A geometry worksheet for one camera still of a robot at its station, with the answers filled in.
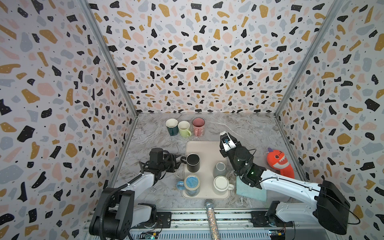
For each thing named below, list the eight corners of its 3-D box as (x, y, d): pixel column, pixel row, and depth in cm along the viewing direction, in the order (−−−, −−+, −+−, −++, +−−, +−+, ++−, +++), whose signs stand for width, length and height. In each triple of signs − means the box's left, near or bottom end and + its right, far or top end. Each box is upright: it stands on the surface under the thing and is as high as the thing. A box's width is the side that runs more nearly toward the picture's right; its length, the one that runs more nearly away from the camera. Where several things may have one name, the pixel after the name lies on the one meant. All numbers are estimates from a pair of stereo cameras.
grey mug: (213, 178, 89) (214, 171, 82) (212, 169, 93) (213, 162, 85) (224, 178, 89) (227, 171, 82) (224, 169, 93) (226, 162, 85)
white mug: (218, 197, 82) (219, 193, 76) (210, 184, 87) (211, 179, 81) (231, 190, 85) (233, 185, 79) (223, 177, 90) (225, 172, 84)
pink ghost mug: (192, 141, 107) (191, 131, 98) (193, 127, 116) (192, 117, 107) (204, 141, 107) (205, 131, 98) (204, 127, 116) (205, 117, 107)
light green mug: (178, 140, 108) (177, 131, 100) (180, 129, 114) (178, 120, 106) (191, 140, 108) (190, 131, 100) (191, 130, 114) (191, 120, 106)
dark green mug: (166, 139, 107) (164, 130, 99) (169, 128, 115) (166, 118, 106) (178, 140, 107) (176, 130, 99) (179, 128, 115) (178, 118, 106)
